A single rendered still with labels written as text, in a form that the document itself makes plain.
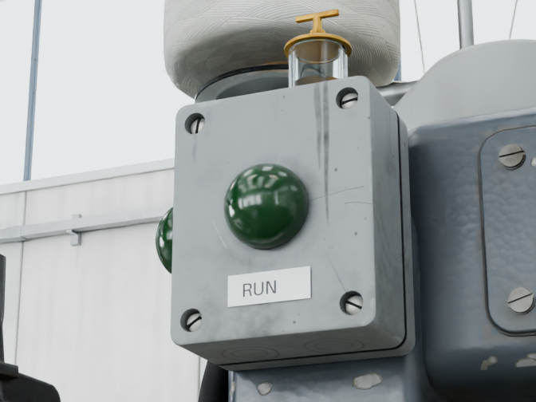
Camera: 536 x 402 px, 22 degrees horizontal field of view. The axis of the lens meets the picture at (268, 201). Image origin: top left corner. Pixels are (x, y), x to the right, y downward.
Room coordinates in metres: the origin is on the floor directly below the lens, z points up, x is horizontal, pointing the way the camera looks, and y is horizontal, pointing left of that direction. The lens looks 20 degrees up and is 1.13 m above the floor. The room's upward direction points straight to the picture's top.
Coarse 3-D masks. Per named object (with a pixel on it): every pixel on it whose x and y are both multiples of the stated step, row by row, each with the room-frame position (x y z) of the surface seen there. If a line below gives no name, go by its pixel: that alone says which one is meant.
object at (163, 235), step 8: (168, 216) 0.47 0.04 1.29; (160, 224) 0.47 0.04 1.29; (168, 224) 0.47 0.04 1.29; (160, 232) 0.47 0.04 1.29; (168, 232) 0.47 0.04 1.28; (160, 240) 0.47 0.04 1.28; (168, 240) 0.47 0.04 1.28; (160, 248) 0.47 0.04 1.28; (168, 248) 0.47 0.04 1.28; (160, 256) 0.48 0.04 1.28; (168, 256) 0.47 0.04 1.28; (168, 264) 0.47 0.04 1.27; (168, 272) 0.48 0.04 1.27
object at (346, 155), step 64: (192, 128) 0.46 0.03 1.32; (256, 128) 0.45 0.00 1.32; (320, 128) 0.44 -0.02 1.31; (384, 128) 0.44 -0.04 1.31; (192, 192) 0.46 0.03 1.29; (320, 192) 0.44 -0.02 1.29; (384, 192) 0.44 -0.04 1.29; (192, 256) 0.46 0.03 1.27; (256, 256) 0.45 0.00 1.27; (320, 256) 0.44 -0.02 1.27; (384, 256) 0.44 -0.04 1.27; (192, 320) 0.46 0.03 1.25; (256, 320) 0.45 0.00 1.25; (320, 320) 0.44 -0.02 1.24; (384, 320) 0.44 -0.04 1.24
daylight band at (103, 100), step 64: (64, 0) 6.57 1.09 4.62; (128, 0) 6.42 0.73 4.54; (448, 0) 5.76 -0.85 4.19; (512, 0) 5.64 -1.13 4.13; (0, 64) 6.71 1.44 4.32; (64, 64) 6.56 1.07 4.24; (128, 64) 6.41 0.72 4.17; (0, 128) 6.70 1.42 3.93; (64, 128) 6.55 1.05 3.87; (128, 128) 6.41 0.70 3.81
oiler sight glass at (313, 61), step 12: (300, 48) 0.52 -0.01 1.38; (312, 48) 0.51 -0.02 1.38; (324, 48) 0.51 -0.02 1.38; (336, 48) 0.52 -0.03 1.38; (300, 60) 0.52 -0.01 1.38; (312, 60) 0.51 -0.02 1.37; (324, 60) 0.51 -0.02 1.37; (336, 60) 0.52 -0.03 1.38; (300, 72) 0.52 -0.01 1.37; (312, 72) 0.51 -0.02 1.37; (324, 72) 0.51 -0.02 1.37; (336, 72) 0.52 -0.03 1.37; (300, 84) 0.52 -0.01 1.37
